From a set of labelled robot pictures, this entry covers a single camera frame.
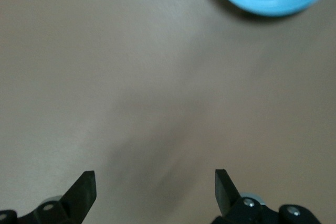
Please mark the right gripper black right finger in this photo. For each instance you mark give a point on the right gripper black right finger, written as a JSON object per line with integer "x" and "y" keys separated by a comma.
{"x": 228, "y": 200}

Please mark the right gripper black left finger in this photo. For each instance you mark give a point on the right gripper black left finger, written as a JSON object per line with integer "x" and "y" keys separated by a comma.
{"x": 76, "y": 200}

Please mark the brown table cover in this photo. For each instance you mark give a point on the brown table cover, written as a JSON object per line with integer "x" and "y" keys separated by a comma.
{"x": 78, "y": 77}

